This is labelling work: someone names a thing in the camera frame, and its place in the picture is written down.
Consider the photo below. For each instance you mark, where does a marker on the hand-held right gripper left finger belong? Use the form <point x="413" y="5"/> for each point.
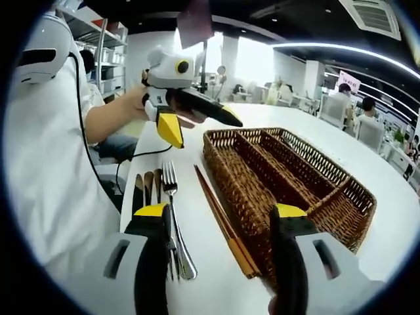
<point x="151" y="262"/>

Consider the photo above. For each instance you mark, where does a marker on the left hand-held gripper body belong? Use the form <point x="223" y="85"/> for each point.
<point x="167" y="70"/>

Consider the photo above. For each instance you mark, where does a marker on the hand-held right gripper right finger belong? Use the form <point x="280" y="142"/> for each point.
<point x="328" y="282"/>

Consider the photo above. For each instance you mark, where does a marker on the brown wicker storage tray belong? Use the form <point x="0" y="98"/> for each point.
<point x="249" y="197"/>

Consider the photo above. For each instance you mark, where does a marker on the metal storage shelf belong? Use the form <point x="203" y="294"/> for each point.
<point x="111" y="59"/>

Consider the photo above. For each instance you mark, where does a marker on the person's left hand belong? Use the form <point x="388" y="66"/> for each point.
<point x="138" y="105"/>

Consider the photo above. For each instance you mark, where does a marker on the person's right hand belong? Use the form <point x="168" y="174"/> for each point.
<point x="273" y="306"/>

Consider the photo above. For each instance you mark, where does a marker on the black stand pole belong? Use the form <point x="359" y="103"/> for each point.
<point x="206" y="72"/>

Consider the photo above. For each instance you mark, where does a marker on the dark red sign board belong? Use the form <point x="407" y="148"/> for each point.
<point x="195" y="23"/>

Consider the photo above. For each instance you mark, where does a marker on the white shoulder-worn device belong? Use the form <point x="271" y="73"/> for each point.
<point x="39" y="36"/>

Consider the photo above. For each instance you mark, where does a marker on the ceiling light strip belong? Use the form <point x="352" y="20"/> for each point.
<point x="328" y="49"/>

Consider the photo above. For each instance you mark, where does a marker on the pink hanging sign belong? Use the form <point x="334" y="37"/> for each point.
<point x="349" y="82"/>

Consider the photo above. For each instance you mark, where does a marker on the ceiling air conditioner vent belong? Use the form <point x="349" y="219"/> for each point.
<point x="374" y="16"/>

